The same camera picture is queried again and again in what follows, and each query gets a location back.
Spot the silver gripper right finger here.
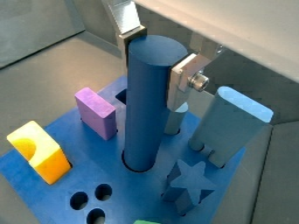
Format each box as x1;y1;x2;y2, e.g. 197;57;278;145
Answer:
167;32;225;111

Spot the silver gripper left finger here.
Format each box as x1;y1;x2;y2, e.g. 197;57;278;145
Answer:
102;0;147;59

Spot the dark blue long cylinder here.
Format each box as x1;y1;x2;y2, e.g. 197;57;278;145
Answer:
123;35;187;172

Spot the light blue short cylinder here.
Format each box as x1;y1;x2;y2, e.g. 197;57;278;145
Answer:
164;102;188;135

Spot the light blue tall block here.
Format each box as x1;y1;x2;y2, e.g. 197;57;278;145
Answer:
190;87;274;168

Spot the purple rectangular block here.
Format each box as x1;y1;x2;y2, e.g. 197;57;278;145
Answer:
75;87;118;140

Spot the dark blue star block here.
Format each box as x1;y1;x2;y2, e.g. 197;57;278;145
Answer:
162;159;217;215

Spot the blue shape sorter base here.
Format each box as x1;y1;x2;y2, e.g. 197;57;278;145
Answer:
0;77;243;224

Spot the yellow arch block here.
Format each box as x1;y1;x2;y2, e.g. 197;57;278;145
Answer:
7;121;71;185

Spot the green hexagonal prism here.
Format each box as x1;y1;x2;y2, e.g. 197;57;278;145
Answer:
134;220;162;224

